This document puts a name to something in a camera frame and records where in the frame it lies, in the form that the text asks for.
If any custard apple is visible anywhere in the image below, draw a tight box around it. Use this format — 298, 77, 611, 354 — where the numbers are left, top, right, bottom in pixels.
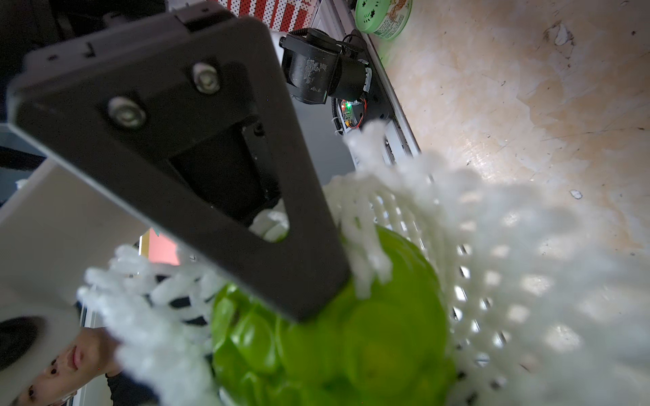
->
210, 228, 455, 405

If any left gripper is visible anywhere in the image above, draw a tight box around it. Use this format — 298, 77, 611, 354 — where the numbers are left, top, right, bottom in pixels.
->
1, 1, 350, 404

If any person's face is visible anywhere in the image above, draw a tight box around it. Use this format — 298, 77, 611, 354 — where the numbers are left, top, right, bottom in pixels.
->
12, 328, 122, 405

